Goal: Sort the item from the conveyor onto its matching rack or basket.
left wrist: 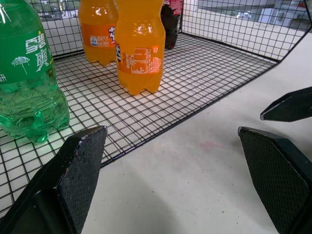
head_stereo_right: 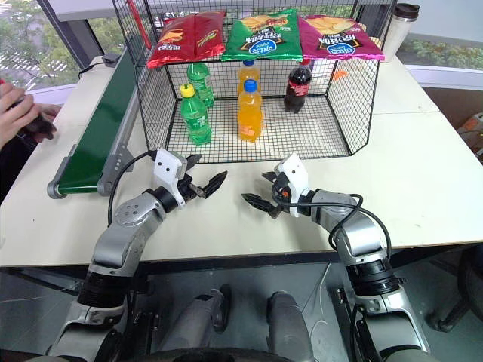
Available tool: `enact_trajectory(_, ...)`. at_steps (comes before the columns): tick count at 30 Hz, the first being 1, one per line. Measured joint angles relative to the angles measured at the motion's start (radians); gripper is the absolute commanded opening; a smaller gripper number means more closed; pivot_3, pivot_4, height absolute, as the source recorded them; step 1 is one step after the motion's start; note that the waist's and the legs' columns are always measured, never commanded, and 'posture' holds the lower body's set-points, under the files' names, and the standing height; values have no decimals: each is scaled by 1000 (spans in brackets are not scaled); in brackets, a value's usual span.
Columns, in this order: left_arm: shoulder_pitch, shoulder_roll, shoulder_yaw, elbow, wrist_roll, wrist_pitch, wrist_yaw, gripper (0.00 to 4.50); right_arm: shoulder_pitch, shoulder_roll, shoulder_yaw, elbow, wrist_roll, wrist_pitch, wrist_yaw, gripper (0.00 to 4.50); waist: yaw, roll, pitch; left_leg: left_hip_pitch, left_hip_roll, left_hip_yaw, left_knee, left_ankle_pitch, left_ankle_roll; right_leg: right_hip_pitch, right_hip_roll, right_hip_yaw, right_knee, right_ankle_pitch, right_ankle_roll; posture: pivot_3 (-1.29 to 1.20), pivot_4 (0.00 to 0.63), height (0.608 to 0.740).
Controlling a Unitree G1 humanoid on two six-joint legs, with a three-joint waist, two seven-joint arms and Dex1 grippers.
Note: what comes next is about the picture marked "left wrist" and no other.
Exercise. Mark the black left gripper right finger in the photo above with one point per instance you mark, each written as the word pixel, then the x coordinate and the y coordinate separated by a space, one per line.
pixel 275 175

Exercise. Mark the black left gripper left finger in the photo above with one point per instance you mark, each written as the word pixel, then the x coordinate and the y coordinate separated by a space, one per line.
pixel 73 175

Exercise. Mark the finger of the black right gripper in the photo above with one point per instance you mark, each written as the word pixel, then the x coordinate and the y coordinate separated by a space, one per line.
pixel 290 107

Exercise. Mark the green Sprite soda bottle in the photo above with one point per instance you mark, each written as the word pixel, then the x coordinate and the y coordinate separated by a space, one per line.
pixel 26 73

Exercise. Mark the dark cola soda bottle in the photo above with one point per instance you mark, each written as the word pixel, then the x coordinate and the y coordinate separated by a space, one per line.
pixel 170 26

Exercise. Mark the orange Fanta soda bottle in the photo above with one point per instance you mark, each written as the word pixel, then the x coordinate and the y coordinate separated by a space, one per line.
pixel 140 44
pixel 96 31

